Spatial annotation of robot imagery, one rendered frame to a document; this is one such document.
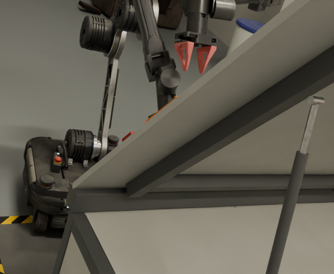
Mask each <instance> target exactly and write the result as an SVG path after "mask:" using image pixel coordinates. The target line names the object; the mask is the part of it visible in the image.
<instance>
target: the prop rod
mask: <svg viewBox="0 0 334 274"><path fill-rule="evenodd" d="M307 103H308V104H309V105H311V107H310V111H309V114H308V118H307V122H306V126H305V130H304V134H303V139H302V142H301V146H300V150H299V152H300V153H305V154H306V153H307V149H308V145H309V142H310V138H311V134H312V129H313V126H314V122H315V119H316V114H317V110H318V107H319V106H322V105H324V103H325V99H324V98H323V97H318V96H309V97H308V98H307Z"/></svg>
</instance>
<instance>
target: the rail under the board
mask: <svg viewBox="0 0 334 274"><path fill-rule="evenodd" d="M286 191H287V189H281V190H227V191H173V192H147V193H146V194H144V195H142V196H141V197H128V195H127V189H126V188H101V189H72V183H71V184H70V188H69V191H68V194H67V198H66V203H67V205H68V207H69V209H70V211H71V213H87V212H100V211H126V210H152V209H178V208H204V207H230V206H256V205H270V204H283V202H284V199H285V195H286ZM321 202H334V192H332V189H300V190H299V194H298V199H297V202H296V203H321Z"/></svg>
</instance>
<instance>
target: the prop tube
mask: <svg viewBox="0 0 334 274"><path fill-rule="evenodd" d="M308 155H309V154H308V153H306V154H305V153H300V152H299V151H297V152H296V155H295V159H294V163H293V167H292V171H291V175H290V178H289V182H288V187H287V191H286V195H285V199H284V202H283V206H282V210H281V214H280V218H279V223H278V227H277V230H276V234H275V238H274V242H273V246H272V250H271V253H270V257H269V262H268V266H267V270H266V274H278V272H279V268H280V264H281V259H282V256H283V252H284V249H285V244H286V241H287V237H288V232H289V229H290V226H291V222H292V217H293V214H294V210H295V205H296V202H297V199H298V194H299V190H300V186H301V182H302V179H303V175H304V172H305V167H306V163H307V159H308Z"/></svg>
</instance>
